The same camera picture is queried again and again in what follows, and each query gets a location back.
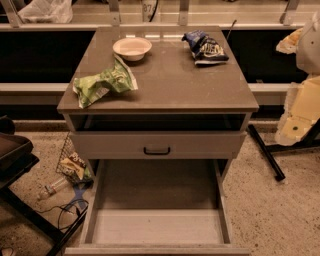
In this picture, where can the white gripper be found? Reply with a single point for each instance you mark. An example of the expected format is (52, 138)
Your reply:
(310, 48)

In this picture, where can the green jalapeno chip bag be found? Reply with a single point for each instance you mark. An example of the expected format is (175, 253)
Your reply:
(92, 88)

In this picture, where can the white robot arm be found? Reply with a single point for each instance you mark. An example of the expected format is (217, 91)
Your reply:
(305, 43)

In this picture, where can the blue chip bag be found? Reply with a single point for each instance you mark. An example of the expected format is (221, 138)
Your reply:
(204, 49)

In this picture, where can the grey drawer cabinet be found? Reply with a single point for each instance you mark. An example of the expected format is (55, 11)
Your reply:
(173, 95)

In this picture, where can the closed top drawer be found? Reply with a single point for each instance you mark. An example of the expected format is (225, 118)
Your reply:
(184, 145)

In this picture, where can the snack bag in basket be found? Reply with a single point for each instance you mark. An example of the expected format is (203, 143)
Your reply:
(75, 169)

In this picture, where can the white plastic bag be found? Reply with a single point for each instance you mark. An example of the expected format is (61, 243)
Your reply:
(47, 11)

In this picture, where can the black metal stand leg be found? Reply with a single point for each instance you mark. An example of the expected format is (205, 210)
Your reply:
(279, 175)

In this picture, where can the white paper bowl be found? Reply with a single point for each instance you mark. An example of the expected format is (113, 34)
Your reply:
(132, 49)

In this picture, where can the clear plastic bottle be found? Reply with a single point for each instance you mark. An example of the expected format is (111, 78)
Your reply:
(51, 189)

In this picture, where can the black chair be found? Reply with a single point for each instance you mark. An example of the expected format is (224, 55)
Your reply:
(60, 210)

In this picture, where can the black drawer handle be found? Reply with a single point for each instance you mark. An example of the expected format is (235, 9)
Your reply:
(157, 152)

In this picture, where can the wire mesh basket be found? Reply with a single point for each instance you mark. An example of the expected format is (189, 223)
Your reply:
(67, 149)

